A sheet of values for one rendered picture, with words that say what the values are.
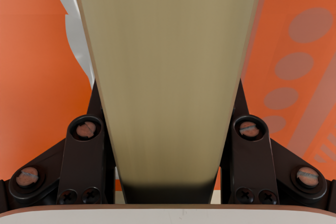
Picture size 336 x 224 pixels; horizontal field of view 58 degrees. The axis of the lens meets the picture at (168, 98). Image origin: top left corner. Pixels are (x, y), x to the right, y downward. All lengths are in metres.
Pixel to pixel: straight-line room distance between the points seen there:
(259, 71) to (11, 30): 0.15
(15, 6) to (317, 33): 0.16
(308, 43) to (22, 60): 0.17
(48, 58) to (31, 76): 0.02
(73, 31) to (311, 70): 0.14
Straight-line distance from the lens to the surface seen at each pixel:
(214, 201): 0.35
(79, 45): 0.18
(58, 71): 0.20
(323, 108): 0.24
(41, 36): 0.19
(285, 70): 0.20
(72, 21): 0.17
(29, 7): 0.18
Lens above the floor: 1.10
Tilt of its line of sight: 43 degrees down
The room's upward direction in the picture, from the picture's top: 180 degrees clockwise
